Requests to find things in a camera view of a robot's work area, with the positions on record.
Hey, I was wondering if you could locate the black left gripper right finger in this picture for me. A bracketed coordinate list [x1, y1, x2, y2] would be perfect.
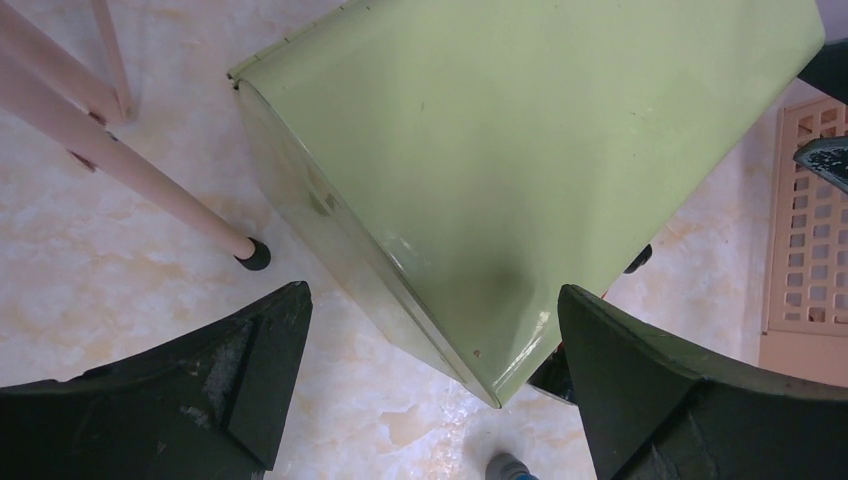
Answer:
[558, 285, 847, 479]

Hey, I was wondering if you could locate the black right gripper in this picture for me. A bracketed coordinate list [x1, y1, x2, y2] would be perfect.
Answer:
[793, 38, 848, 194]

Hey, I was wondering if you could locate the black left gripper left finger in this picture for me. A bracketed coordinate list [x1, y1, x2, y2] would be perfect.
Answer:
[1, 281, 313, 479]

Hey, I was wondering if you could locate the red and black dumbbell toy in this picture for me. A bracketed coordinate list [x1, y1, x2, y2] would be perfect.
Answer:
[526, 244, 653, 405]

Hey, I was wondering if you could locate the small blue glue bottle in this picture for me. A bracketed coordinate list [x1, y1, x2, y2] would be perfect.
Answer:
[484, 453, 538, 480]

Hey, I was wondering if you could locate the beige plastic file organizer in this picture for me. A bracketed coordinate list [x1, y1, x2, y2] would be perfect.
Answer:
[759, 96, 847, 386]

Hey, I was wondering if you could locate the green metal drawer cabinet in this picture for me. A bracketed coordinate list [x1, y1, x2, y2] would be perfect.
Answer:
[229, 1, 825, 408]

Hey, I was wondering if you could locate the pink music stand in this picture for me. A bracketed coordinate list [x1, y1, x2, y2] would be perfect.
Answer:
[1, 1, 271, 271]

